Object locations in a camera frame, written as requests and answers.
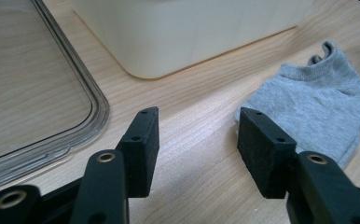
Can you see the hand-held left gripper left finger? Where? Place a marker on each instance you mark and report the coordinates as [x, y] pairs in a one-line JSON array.
[[137, 155]]

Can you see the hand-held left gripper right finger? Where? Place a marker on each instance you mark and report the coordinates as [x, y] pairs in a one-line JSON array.
[[268, 155]]

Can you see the grey ankle sock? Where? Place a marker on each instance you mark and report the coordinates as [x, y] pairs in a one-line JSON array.
[[318, 102]]

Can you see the white divided storage box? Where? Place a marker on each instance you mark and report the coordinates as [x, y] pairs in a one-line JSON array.
[[181, 34]]

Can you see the transparent plastic lid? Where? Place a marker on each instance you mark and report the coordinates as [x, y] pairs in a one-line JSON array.
[[38, 93]]

